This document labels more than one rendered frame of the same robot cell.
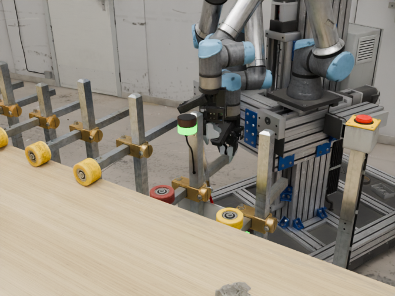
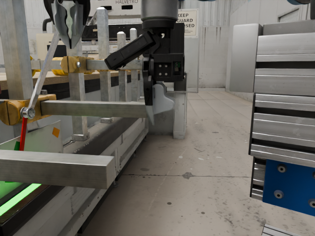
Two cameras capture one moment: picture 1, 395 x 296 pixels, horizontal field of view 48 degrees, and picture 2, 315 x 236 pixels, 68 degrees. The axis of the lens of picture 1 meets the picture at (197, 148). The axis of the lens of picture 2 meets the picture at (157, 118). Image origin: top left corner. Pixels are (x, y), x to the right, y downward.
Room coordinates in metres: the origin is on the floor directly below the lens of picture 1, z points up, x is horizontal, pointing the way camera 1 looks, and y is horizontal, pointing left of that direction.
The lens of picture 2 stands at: (1.36, -0.58, 0.94)
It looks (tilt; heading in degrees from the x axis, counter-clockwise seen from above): 12 degrees down; 65
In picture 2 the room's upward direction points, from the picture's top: straight up
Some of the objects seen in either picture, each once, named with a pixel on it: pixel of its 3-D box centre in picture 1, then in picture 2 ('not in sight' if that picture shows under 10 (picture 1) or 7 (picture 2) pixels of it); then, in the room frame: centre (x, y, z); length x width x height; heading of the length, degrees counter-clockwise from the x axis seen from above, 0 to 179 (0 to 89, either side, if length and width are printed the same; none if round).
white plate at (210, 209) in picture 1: (207, 213); (29, 156); (1.31, -0.03, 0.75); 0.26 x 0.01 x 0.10; 56
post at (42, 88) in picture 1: (50, 137); (123, 79); (1.72, 0.63, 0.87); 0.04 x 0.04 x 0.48; 56
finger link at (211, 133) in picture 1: (211, 134); (59, 24); (1.39, -0.05, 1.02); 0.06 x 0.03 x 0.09; 76
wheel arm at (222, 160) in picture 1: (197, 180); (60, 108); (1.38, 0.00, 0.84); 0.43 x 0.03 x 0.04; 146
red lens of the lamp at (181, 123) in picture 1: (187, 120); not in sight; (1.27, 0.03, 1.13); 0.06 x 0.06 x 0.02
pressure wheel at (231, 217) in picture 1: (229, 229); not in sight; (1.07, -0.09, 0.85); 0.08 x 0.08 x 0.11
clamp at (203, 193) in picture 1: (190, 189); (29, 108); (1.32, 0.03, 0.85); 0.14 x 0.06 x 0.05; 56
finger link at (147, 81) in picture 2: (231, 145); (149, 83); (1.55, -0.13, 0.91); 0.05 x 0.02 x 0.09; 56
